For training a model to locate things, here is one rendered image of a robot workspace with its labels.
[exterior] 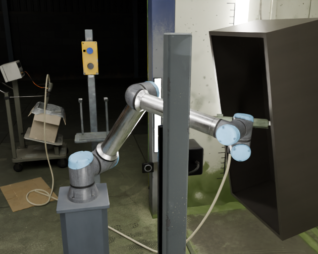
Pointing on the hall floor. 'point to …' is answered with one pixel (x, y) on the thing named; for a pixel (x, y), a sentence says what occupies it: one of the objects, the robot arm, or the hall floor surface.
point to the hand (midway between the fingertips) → (232, 125)
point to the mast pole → (175, 139)
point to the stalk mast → (92, 105)
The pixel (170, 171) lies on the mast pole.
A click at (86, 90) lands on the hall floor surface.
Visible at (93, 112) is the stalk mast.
